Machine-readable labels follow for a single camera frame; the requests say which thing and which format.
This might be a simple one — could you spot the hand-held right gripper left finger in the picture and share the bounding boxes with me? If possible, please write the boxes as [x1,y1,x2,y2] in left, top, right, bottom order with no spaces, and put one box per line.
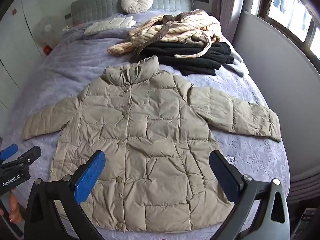
[24,150,106,240]

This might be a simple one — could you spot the window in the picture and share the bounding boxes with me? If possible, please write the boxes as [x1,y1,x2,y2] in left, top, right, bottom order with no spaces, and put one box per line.
[257,0,320,60]

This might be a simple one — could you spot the black folded garment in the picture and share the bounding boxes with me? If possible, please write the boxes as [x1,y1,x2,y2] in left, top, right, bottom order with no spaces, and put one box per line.
[140,41,234,77]

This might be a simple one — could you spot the white puffer garment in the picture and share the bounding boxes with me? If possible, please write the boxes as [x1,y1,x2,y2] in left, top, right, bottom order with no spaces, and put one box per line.
[84,16,137,36]

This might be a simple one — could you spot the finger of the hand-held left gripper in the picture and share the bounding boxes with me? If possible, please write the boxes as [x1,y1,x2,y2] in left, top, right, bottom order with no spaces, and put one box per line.
[0,146,42,171]
[0,144,19,162]

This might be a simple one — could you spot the round cream cushion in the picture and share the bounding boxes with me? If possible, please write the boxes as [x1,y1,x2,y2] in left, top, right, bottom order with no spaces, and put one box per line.
[121,0,153,14]

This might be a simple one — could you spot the white standing fan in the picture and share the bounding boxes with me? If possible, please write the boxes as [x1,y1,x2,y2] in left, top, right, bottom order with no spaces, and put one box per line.
[33,16,65,48]

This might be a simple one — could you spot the lilac embossed blanket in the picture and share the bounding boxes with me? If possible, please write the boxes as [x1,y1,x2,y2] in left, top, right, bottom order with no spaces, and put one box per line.
[0,10,292,240]

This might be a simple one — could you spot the white wardrobe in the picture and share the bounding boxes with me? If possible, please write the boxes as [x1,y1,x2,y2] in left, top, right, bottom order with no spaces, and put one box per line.
[0,0,53,110]

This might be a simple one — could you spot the beige puffer jacket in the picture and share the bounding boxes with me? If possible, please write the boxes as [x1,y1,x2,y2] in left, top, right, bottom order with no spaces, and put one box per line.
[22,56,281,233]

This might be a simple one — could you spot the printed magazine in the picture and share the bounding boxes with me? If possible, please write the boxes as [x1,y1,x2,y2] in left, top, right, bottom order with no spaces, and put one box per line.
[291,207,317,240]

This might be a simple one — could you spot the light grey cloth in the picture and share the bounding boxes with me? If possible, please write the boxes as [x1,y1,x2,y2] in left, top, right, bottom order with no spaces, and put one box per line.
[226,51,250,78]

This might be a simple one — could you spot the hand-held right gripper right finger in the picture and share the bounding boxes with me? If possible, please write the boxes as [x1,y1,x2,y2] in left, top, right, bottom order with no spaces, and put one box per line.
[209,150,293,240]

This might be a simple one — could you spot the person's left hand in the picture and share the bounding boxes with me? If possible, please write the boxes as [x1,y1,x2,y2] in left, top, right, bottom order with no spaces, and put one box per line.
[0,191,23,224]

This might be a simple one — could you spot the cream striped robe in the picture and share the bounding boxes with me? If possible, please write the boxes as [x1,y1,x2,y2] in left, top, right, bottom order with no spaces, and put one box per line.
[107,9,224,62]

